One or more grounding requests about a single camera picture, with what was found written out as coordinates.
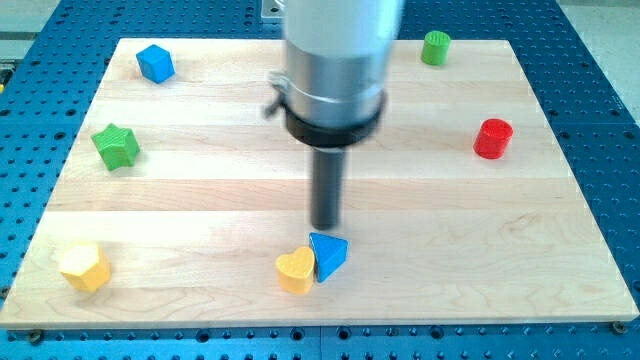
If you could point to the blue cube block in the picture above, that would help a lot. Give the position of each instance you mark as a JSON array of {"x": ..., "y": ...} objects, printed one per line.
[{"x": 155, "y": 64}]

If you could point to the blue triangle block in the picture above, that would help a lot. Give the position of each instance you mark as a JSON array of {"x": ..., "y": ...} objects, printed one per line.
[{"x": 330, "y": 253}]

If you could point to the yellow hexagon block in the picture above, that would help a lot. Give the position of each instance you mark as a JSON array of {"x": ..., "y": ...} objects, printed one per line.
[{"x": 86, "y": 267}]

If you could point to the red cylinder block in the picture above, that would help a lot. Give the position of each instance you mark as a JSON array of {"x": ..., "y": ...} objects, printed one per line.
[{"x": 493, "y": 138}]

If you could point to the green cylinder block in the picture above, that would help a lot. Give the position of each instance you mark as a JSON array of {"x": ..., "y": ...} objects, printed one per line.
[{"x": 435, "y": 48}]

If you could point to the green star block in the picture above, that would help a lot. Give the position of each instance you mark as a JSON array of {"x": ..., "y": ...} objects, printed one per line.
[{"x": 117, "y": 147}]

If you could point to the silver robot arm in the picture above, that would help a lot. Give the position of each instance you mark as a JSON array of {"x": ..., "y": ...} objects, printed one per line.
[{"x": 332, "y": 89}]

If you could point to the wooden board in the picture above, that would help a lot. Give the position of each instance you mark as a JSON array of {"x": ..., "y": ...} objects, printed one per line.
[{"x": 181, "y": 205}]

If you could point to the yellow heart block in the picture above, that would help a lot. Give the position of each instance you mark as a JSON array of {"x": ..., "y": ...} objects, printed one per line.
[{"x": 296, "y": 270}]

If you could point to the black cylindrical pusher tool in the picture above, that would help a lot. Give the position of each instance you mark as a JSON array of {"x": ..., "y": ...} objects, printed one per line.
[{"x": 326, "y": 186}]

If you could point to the metal bracket at top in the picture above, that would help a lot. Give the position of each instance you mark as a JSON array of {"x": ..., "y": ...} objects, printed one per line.
[{"x": 272, "y": 11}]

